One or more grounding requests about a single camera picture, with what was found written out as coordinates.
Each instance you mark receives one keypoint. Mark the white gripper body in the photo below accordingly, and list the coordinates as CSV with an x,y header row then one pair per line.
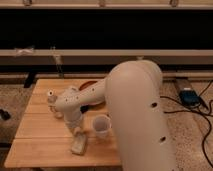
x,y
71,125

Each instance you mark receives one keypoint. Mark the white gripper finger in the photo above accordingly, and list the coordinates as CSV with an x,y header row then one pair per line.
x,y
79,131

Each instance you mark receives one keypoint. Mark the white sponge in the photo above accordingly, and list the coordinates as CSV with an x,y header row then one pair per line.
x,y
79,143

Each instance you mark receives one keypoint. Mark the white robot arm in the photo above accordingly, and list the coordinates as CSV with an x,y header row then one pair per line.
x,y
131,94

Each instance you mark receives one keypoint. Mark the white plastic bottle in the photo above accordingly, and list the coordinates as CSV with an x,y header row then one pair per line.
x,y
51,99

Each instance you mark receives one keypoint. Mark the orange plate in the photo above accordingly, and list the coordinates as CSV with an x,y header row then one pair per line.
x,y
87,84

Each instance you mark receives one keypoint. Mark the black object on floor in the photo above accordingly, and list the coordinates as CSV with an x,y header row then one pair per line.
x,y
4,115

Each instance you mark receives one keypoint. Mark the blue power box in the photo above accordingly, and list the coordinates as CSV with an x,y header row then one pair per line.
x,y
189,97

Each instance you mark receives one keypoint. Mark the long wooden bench rail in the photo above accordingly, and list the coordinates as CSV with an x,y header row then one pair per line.
x,y
48,57

